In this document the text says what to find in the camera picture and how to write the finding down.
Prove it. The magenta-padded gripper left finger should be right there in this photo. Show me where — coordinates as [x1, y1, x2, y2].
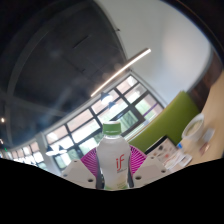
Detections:
[60, 147, 101, 190]

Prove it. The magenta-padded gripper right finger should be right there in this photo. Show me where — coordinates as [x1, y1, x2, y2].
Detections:
[127, 144, 168, 189]

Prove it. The white green-capped drink bottle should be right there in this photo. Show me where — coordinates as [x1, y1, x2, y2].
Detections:
[95, 120, 132, 192]

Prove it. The small white card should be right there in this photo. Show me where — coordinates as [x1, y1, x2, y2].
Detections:
[178, 153, 194, 168]

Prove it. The green upholstered bench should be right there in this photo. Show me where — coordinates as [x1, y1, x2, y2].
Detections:
[128, 90, 201, 154]

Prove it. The white ceramic bowl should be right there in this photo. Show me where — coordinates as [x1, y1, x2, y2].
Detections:
[181, 113, 205, 143]

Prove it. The white paper slip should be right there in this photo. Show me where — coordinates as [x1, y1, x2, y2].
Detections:
[199, 128, 216, 155]

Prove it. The long linear ceiling light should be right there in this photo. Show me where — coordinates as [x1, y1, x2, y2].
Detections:
[89, 47, 152, 98]

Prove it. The black-framed window wall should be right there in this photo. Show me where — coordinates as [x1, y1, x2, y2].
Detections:
[0, 74, 165, 171]

